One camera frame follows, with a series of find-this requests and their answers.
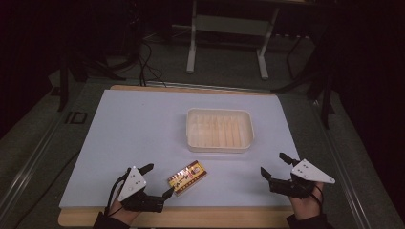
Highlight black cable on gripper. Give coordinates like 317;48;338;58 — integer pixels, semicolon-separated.
104;167;132;218
305;181;325;214

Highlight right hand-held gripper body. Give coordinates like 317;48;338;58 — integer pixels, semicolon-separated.
268;158;336;199

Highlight person's right hand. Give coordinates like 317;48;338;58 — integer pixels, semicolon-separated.
288;182;325;221

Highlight person's right sleeve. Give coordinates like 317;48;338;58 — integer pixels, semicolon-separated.
286;213;334;229

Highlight yellow and brown snack packet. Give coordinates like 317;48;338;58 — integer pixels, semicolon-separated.
167;159;208;197

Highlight person's left sleeve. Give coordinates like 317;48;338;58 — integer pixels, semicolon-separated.
93;211;131;229

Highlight white plastic tray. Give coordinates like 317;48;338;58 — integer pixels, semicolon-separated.
185;107;255;154

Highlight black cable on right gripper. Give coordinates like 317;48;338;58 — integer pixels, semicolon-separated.
305;181;325;214

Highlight black stand leg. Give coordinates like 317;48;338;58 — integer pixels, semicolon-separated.
319;73;336;131

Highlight white metal stand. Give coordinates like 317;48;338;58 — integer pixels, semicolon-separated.
185;0;281;81

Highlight white table mat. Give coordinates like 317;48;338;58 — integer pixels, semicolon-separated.
58;89;301;210

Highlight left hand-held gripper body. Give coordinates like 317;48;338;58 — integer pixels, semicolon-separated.
117;165;165;214

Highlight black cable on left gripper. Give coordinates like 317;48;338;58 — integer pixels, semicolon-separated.
104;167;132;218

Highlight black cables on floor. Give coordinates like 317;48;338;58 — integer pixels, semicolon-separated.
137;37;167;89

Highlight person's left hand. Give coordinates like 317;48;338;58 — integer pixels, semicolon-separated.
108;198;141;227

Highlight person's sleeve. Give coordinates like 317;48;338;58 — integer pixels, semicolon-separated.
93;211;131;229
286;213;334;229

